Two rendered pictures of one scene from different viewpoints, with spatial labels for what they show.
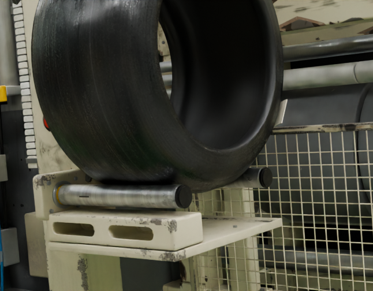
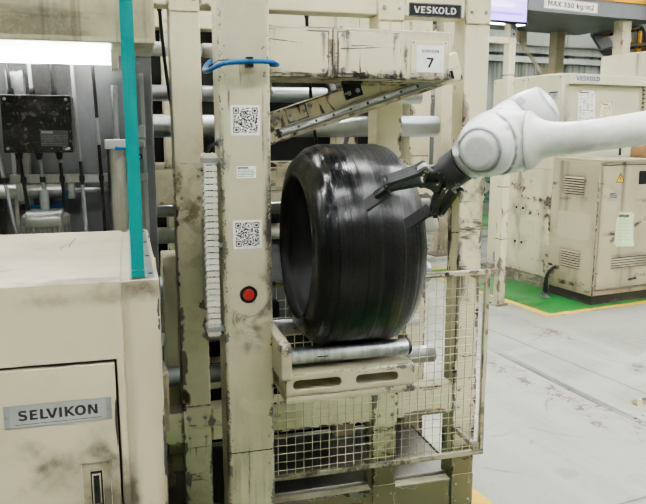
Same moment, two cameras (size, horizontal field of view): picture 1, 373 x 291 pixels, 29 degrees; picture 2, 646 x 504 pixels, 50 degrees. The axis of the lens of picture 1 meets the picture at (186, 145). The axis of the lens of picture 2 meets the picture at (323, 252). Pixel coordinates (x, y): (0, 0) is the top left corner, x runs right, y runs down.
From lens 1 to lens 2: 179 cm
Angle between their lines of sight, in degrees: 55
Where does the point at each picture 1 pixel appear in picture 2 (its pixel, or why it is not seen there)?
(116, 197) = (356, 353)
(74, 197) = (311, 358)
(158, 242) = (402, 380)
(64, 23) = (379, 233)
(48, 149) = (244, 318)
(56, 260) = (243, 412)
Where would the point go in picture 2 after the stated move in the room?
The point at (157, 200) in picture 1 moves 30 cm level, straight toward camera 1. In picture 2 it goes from (394, 351) to (503, 371)
